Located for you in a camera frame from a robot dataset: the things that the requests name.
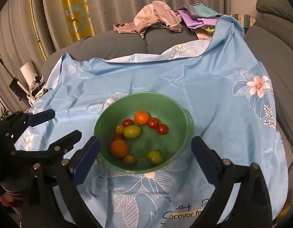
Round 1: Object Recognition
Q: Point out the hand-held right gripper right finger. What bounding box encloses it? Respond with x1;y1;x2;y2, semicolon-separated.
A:
191;136;273;228

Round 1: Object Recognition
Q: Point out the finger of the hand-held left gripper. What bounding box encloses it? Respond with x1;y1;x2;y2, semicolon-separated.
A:
10;130;82;163
1;109;55;136

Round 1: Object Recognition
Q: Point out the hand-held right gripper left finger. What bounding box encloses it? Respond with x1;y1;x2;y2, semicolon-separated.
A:
20;136;102;228

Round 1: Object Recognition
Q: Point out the small orange-brown cherry tomato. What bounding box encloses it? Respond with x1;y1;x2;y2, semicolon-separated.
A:
123;154;136;165

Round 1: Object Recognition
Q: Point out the green tomato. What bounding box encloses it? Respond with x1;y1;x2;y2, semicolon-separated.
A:
146;150;164;164

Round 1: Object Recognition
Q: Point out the yellow-green tomato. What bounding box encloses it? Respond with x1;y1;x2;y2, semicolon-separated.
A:
123;125;141;139

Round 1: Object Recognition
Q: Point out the green plastic bowl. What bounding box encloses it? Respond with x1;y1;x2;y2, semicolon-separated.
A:
94;92;195;171

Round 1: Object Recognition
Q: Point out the orange round tomato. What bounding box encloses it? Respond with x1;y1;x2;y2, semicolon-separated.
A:
134;110;150;125

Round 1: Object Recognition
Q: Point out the black and white cloth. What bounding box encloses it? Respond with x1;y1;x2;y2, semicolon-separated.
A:
28;75;46;104

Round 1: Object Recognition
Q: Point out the black stand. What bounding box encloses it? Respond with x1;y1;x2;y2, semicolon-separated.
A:
9;77;30;100

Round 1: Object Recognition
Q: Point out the white lamp shade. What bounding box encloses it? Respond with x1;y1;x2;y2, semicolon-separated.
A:
20;60;36;86

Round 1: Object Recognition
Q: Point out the light blue floral sheet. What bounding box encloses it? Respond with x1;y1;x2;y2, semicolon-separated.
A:
14;19;290;228

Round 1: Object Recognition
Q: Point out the grey sofa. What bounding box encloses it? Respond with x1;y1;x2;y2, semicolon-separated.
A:
41;0;293;195

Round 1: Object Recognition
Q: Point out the yellow patterned curtain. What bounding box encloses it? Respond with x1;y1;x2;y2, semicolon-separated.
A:
29;0;95;61

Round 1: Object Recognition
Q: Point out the purple garment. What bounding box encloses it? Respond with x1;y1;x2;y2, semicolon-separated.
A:
176;9;219;30

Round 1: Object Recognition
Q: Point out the patterned cushion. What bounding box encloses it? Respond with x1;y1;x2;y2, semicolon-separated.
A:
232;13;257;26

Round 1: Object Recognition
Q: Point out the pink garment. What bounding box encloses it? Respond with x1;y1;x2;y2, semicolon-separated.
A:
113;0;183;34

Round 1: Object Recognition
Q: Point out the grey and teal garment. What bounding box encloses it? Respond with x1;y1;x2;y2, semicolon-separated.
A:
176;3;223;19

